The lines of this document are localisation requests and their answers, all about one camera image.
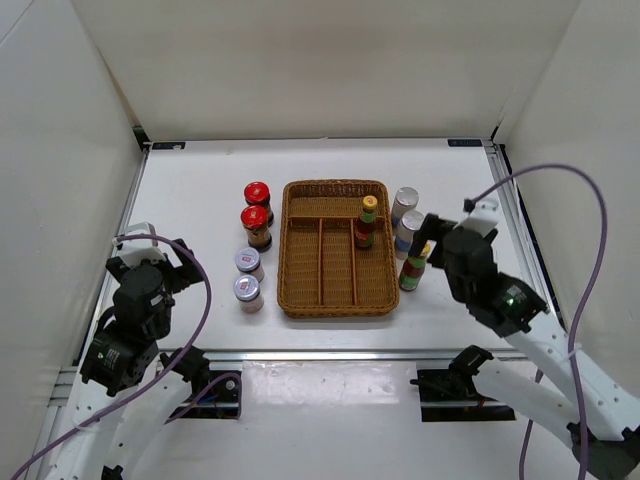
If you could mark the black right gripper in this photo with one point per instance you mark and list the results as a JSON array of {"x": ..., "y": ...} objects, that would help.
[{"x": 431, "y": 230}]

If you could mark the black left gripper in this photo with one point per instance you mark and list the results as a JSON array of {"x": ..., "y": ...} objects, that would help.
[{"x": 188, "y": 272}]

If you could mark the white blue shaker bottle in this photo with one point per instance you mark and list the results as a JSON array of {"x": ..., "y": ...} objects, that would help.
[
  {"x": 406, "y": 199},
  {"x": 407, "y": 227}
]

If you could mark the yellow cap chili sauce bottle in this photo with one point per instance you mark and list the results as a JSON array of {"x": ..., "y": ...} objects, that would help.
[
  {"x": 413, "y": 269},
  {"x": 365, "y": 226}
]

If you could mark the silver lid spice jar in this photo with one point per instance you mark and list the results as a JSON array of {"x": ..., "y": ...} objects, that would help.
[
  {"x": 248, "y": 262},
  {"x": 248, "y": 293}
]

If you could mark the red lid sauce jar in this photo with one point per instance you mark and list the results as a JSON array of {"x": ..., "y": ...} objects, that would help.
[
  {"x": 257, "y": 193},
  {"x": 255, "y": 221}
]

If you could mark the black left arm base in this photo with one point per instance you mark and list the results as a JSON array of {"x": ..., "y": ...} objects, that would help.
[{"x": 216, "y": 395}]

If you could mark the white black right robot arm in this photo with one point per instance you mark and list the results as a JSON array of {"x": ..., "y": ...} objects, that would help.
[{"x": 589, "y": 412}]

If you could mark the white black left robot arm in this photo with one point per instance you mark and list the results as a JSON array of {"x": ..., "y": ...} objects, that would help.
[{"x": 128, "y": 389}]

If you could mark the brown wicker divided basket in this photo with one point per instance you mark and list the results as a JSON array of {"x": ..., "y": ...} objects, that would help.
[{"x": 321, "y": 273}]

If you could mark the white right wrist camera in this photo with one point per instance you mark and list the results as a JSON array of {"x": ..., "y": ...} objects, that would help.
[{"x": 484, "y": 217}]

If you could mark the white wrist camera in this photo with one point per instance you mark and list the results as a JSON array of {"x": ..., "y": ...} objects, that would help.
[
  {"x": 134, "y": 252},
  {"x": 484, "y": 217}
]

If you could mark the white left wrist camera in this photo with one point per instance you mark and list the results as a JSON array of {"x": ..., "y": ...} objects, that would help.
[{"x": 134, "y": 252}]

